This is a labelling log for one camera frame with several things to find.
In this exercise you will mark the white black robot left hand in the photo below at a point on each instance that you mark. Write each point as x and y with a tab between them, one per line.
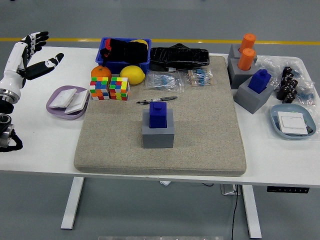
12	65

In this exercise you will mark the blue square seal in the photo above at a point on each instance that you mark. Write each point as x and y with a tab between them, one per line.
158	115
258	81

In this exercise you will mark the grey seal holder block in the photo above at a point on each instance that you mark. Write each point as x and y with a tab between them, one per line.
250	100
157	140
237	77
233	52

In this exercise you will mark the orange cylinder seal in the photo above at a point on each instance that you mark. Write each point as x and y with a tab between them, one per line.
248	41
246	58

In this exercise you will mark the purple tray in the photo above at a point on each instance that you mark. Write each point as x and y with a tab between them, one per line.
75	116

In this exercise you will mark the orange fruit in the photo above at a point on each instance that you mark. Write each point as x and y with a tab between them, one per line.
100	73

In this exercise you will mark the multicolour puzzle cube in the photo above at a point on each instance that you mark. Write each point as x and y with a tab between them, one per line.
98	87
119	87

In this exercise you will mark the black cloth bag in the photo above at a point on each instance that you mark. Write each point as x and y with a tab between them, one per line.
125	51

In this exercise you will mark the blue plastic bin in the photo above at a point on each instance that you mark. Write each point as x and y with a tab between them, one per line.
130	67

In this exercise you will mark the yellow lemon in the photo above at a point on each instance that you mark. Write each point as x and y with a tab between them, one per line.
131	74

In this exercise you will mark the yellow item in bin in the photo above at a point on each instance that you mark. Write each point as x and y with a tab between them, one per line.
140	41

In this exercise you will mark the white table leg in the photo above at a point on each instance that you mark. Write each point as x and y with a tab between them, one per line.
72	200
251	212

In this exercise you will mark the clear bag of blue resistors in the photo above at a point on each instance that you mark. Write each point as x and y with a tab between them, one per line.
162	81

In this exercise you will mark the black pen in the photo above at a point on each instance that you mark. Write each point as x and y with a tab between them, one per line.
170	98

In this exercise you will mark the black wrapped flat package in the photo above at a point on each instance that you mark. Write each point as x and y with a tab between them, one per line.
180	57

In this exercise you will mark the clear bag of taped resistors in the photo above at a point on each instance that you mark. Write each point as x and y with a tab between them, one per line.
200	77

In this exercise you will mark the grey-brown fabric mat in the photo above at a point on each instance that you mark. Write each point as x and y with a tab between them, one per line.
200	125

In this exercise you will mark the grey box under table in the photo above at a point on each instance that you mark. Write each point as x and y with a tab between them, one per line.
228	189

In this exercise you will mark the clear plastic bag of parts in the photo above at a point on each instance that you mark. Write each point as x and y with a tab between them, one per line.
270	62

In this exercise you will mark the black capacitor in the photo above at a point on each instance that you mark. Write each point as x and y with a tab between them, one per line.
292	93
288	99
282	90
285	80
287	70
294	83

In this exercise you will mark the light blue tray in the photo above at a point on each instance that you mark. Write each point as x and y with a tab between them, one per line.
287	108

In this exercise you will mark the black table height controller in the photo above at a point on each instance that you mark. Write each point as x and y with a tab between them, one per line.
287	189

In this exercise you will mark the white switch panel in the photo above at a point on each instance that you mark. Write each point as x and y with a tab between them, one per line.
62	98
78	102
291	122

